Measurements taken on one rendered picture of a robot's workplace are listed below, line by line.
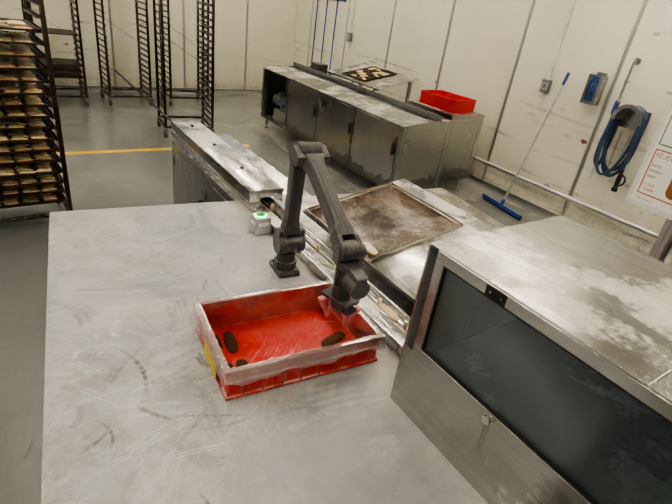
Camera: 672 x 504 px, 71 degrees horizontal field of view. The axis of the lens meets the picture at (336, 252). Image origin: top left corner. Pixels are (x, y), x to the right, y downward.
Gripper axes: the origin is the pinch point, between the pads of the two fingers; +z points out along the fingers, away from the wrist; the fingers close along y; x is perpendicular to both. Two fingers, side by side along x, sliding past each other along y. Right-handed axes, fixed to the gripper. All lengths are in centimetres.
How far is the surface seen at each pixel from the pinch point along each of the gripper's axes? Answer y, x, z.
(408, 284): 1.5, 38.1, 1.1
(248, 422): 7.7, -39.8, 8.0
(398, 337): 15.1, 13.3, 3.8
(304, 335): -7.2, -5.4, 7.9
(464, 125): -153, 380, 17
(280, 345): -8.4, -14.4, 7.9
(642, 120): 0, 389, -28
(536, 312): 54, -13, -41
